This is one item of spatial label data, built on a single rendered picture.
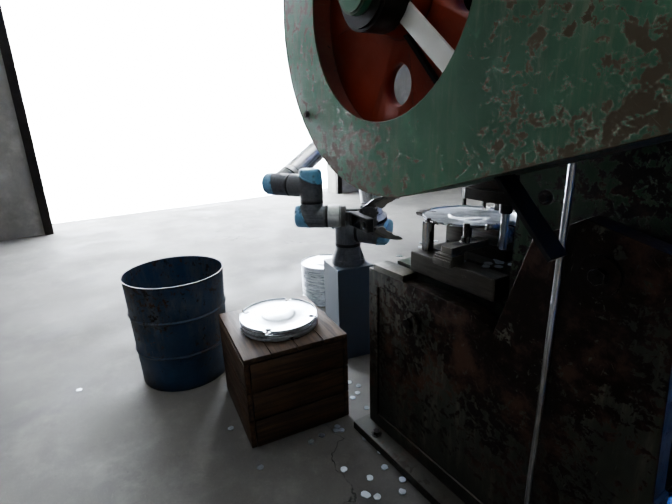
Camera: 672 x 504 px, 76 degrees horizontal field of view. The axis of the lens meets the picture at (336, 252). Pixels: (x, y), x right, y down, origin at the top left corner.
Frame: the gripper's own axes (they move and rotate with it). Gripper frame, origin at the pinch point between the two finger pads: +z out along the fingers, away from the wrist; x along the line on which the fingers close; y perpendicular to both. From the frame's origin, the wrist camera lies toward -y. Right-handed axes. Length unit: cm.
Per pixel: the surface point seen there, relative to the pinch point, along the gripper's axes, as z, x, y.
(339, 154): -18.2, -21.9, -27.6
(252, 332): -52, 40, -3
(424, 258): 5.0, 8.5, -16.9
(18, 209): -367, 47, 266
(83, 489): -100, 79, -35
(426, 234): 5.9, 2.5, -12.5
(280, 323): -43, 39, 3
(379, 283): -7.7, 20.2, -6.8
